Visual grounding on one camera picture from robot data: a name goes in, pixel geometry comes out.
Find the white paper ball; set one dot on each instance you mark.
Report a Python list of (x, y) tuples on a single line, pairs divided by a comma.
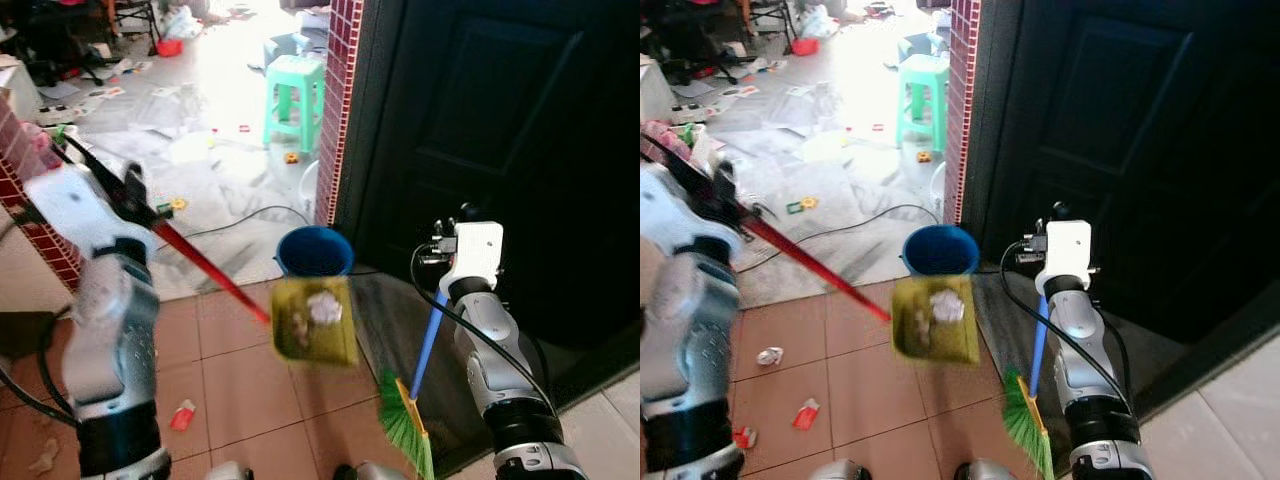
[(323, 306), (947, 305), (770, 355)]

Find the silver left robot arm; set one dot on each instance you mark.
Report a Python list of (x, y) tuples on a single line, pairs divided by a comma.
[(115, 340), (695, 340)]

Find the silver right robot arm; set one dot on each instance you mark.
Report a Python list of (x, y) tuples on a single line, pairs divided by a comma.
[(1080, 330), (490, 340)]

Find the small green orange toy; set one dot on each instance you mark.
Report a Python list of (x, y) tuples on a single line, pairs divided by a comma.
[(170, 205), (800, 205)]

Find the white cluttered rack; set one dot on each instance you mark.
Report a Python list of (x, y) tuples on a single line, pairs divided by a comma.
[(45, 140), (665, 135)]

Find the white plastic basin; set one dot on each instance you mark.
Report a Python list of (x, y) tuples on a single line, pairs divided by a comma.
[(310, 190), (938, 185)]

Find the blue plastic bucket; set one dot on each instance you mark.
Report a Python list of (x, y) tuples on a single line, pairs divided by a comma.
[(940, 250), (315, 250)]

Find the red plastic basin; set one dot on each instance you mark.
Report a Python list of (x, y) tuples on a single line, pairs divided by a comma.
[(169, 47), (804, 46)]

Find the green plastic stool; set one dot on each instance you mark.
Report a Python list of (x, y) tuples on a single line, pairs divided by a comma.
[(295, 75), (925, 75)]

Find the grey blue fabric pile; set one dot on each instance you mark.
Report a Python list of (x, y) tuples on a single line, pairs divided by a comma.
[(285, 45), (915, 45)]

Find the red white wrapper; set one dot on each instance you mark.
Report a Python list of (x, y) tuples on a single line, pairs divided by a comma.
[(182, 415), (806, 413)]

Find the small red wrapper scrap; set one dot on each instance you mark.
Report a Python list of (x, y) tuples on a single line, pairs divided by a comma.
[(745, 437)]

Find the silver right robot leg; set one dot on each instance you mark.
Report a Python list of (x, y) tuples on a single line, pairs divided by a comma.
[(375, 472), (990, 472)]

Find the silver robot leg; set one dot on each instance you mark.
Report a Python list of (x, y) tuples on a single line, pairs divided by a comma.
[(375, 472), (225, 472), (990, 472), (840, 472)]

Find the silver left robot leg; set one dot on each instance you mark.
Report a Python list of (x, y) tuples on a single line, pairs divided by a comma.
[(840, 472), (225, 472)]

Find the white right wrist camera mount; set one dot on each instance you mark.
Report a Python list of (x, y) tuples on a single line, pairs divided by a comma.
[(478, 250), (1065, 250)]

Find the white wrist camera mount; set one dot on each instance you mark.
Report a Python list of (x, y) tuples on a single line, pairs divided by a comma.
[(75, 210), (670, 210), (478, 250), (1065, 250)]

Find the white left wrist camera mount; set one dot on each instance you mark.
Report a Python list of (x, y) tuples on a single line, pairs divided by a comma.
[(670, 210), (75, 210)]

